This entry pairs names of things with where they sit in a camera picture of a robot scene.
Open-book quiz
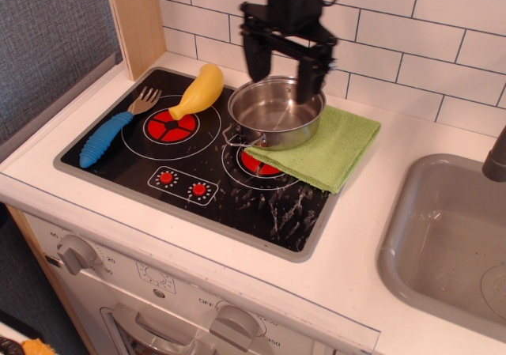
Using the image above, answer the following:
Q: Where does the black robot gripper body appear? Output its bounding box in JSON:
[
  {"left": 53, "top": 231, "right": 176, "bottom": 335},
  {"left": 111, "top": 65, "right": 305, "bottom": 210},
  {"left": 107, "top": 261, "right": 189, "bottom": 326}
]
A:
[{"left": 240, "top": 0, "right": 337, "bottom": 59}]

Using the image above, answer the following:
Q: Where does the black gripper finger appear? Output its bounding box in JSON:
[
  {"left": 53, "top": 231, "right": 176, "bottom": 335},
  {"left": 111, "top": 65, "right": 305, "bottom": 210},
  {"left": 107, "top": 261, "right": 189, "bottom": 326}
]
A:
[
  {"left": 243, "top": 33, "right": 271, "bottom": 82},
  {"left": 295, "top": 52, "right": 334, "bottom": 104}
]

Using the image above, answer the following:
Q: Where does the stainless steel pot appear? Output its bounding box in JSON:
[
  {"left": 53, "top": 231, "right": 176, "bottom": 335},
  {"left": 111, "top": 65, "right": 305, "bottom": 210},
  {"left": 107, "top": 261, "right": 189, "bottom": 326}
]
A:
[{"left": 222, "top": 76, "right": 327, "bottom": 150}]

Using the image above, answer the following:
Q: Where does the yellow plastic banana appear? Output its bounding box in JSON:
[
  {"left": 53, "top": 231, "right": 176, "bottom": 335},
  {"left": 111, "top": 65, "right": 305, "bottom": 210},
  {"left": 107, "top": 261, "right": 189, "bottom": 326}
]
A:
[{"left": 168, "top": 64, "right": 225, "bottom": 121}]

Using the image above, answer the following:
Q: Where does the green folded cloth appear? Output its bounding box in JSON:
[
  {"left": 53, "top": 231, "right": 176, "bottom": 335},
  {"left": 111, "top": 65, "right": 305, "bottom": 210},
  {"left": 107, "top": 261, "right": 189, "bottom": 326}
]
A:
[{"left": 246, "top": 106, "right": 381, "bottom": 194}]

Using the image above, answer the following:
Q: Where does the wooden side panel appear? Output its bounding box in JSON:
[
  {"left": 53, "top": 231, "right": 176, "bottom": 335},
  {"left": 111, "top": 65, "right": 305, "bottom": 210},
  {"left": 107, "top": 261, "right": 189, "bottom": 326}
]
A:
[{"left": 109, "top": 0, "right": 166, "bottom": 81}]

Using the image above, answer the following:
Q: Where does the black toy stovetop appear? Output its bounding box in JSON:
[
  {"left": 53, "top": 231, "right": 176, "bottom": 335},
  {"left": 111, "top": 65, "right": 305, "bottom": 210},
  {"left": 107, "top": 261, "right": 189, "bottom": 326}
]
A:
[{"left": 55, "top": 68, "right": 338, "bottom": 262}]

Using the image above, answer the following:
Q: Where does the right red stove knob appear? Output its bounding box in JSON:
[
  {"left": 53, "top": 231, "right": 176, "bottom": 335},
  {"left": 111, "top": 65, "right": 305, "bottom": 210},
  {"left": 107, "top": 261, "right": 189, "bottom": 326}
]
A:
[{"left": 191, "top": 183, "right": 207, "bottom": 197}]

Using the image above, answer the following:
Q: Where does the red stove knob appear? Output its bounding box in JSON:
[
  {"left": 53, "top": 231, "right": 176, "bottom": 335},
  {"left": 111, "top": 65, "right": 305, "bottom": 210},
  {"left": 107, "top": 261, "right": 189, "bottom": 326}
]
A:
[
  {"left": 159, "top": 172, "right": 174, "bottom": 185},
  {"left": 191, "top": 183, "right": 207, "bottom": 197}
]

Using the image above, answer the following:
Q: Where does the left red stove knob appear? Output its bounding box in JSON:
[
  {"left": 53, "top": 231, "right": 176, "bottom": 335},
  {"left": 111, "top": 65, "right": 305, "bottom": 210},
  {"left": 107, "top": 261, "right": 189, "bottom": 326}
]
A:
[{"left": 159, "top": 172, "right": 174, "bottom": 185}]

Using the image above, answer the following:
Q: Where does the grey faucet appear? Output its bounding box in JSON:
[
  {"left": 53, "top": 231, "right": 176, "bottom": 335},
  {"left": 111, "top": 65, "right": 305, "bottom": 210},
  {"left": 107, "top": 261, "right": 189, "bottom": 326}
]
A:
[{"left": 481, "top": 127, "right": 506, "bottom": 183}]

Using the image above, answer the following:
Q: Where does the grey plastic sink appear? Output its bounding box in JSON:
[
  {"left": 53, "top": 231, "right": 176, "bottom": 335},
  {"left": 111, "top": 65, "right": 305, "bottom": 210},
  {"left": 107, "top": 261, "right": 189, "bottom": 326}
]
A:
[{"left": 378, "top": 153, "right": 505, "bottom": 342}]

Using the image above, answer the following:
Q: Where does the right grey oven dial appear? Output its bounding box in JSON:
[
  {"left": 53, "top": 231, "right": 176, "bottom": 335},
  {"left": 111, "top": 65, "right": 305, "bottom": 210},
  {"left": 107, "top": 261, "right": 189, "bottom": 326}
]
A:
[{"left": 210, "top": 305, "right": 260, "bottom": 352}]

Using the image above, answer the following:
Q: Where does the grey oven dial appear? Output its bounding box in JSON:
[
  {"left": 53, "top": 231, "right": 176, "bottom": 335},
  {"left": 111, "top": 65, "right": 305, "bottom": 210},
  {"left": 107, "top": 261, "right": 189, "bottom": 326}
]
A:
[
  {"left": 57, "top": 235, "right": 97, "bottom": 275},
  {"left": 210, "top": 305, "right": 260, "bottom": 352}
]

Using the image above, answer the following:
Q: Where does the left grey oven dial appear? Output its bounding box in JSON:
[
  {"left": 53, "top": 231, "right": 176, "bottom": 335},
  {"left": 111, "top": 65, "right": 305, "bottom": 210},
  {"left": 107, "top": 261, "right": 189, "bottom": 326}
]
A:
[{"left": 57, "top": 235, "right": 97, "bottom": 275}]

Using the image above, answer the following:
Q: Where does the orange fuzzy object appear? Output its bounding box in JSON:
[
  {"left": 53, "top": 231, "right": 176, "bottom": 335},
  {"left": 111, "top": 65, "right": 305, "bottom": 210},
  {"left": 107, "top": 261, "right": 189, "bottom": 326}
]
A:
[{"left": 21, "top": 338, "right": 56, "bottom": 355}]

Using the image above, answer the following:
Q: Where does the fork with blue handle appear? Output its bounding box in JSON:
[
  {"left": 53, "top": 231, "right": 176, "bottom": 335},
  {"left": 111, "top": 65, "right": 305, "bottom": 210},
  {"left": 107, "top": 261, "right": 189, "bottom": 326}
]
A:
[{"left": 79, "top": 87, "right": 162, "bottom": 168}]

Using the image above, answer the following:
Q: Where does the grey oven door handle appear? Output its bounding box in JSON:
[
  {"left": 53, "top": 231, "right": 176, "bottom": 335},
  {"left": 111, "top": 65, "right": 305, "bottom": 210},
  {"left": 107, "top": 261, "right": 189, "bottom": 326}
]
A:
[{"left": 111, "top": 304, "right": 213, "bottom": 354}]

